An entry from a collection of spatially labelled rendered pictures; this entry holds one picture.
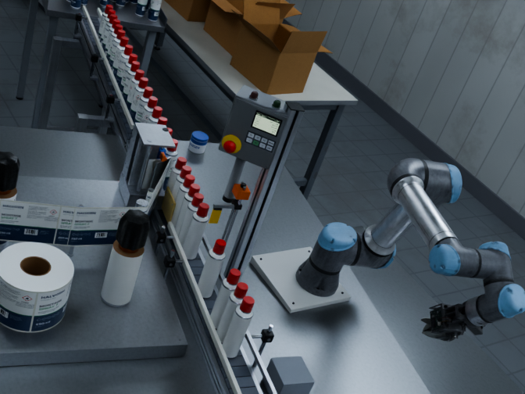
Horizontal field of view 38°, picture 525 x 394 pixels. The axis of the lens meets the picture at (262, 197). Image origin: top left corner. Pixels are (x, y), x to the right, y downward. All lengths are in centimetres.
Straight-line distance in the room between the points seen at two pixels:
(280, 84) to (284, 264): 157
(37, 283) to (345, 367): 97
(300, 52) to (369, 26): 255
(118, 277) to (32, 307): 26
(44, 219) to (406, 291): 133
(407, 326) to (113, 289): 105
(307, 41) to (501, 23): 202
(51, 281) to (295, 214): 123
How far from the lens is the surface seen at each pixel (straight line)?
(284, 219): 293
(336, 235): 250
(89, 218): 230
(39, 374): 209
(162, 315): 225
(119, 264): 214
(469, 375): 265
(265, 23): 423
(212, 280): 230
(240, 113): 221
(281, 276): 260
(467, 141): 577
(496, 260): 200
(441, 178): 226
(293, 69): 402
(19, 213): 227
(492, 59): 565
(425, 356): 261
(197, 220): 238
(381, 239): 250
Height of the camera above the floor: 238
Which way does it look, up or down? 31 degrees down
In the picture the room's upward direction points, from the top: 20 degrees clockwise
